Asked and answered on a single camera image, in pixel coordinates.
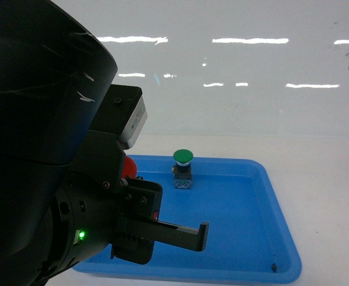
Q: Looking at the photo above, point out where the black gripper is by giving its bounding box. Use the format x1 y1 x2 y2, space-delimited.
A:
50 130 209 265

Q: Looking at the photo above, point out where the red mushroom push button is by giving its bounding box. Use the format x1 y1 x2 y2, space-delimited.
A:
121 156 138 179

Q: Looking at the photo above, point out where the blue plastic tray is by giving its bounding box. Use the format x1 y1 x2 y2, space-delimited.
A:
74 155 302 285

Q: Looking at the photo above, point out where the green mushroom push button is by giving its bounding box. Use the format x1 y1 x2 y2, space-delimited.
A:
172 149 194 189

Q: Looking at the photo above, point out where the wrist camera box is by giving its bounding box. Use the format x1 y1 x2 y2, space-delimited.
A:
90 84 148 150

